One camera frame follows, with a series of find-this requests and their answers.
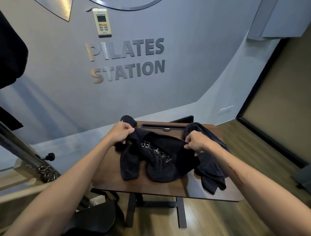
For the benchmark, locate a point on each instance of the person's left hand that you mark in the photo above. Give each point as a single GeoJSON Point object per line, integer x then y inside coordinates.
{"type": "Point", "coordinates": [120, 132]}

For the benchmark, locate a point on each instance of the person's right hand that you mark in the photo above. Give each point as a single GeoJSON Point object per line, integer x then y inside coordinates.
{"type": "Point", "coordinates": [199, 142]}

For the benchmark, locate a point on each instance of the person's right fingers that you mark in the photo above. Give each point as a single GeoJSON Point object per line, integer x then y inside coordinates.
{"type": "Point", "coordinates": [189, 144]}

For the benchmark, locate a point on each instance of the person's left fingers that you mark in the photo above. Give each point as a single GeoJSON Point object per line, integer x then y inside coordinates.
{"type": "Point", "coordinates": [129, 130]}

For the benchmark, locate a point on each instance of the black printed garment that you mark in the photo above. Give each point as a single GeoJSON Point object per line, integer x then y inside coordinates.
{"type": "Point", "coordinates": [160, 158]}

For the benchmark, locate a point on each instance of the person's right forearm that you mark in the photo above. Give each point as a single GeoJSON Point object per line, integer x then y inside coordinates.
{"type": "Point", "coordinates": [252, 184]}

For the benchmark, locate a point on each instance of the person's left forearm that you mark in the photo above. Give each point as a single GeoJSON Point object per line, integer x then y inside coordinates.
{"type": "Point", "coordinates": [63, 187]}

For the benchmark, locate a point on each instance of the black chair back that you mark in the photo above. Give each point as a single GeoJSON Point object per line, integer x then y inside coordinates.
{"type": "Point", "coordinates": [183, 119]}

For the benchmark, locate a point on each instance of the wooden table with black legs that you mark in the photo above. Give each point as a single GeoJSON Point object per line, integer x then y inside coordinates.
{"type": "Point", "coordinates": [150, 188]}

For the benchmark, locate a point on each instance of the black screw knob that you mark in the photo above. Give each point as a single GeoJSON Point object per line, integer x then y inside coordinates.
{"type": "Point", "coordinates": [49, 156]}

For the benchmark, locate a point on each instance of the bunch of metal springs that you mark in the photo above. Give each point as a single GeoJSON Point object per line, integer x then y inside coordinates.
{"type": "Point", "coordinates": [46, 172]}

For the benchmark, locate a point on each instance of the black bag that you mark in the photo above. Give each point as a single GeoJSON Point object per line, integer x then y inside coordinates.
{"type": "Point", "coordinates": [97, 218]}

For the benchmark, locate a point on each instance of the black framed brown panel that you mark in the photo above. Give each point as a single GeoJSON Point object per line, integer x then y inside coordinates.
{"type": "Point", "coordinates": [279, 109]}

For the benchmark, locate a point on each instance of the dark grey equipment base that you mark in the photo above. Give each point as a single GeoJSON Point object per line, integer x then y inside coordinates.
{"type": "Point", "coordinates": [302, 177]}

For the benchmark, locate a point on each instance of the black hanging cloth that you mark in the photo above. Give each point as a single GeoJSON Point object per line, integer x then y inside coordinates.
{"type": "Point", "coordinates": [11, 53]}

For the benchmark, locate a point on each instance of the white wall socket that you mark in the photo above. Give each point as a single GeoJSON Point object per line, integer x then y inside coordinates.
{"type": "Point", "coordinates": [226, 110]}

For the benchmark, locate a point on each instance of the metal wall lettering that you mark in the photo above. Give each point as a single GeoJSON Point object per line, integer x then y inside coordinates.
{"type": "Point", "coordinates": [126, 60]}

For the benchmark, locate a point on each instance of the white wall remote control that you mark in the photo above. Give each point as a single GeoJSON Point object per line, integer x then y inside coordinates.
{"type": "Point", "coordinates": [102, 23]}

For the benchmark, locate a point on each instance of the metal reformer frame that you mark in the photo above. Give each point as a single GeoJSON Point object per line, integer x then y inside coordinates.
{"type": "Point", "coordinates": [17, 148]}

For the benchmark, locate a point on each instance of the round metal wall logo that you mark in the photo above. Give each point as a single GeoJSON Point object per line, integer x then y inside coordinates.
{"type": "Point", "coordinates": [126, 6]}

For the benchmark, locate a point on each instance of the triangular metal wall piece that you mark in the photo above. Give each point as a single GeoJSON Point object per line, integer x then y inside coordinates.
{"type": "Point", "coordinates": [60, 8]}

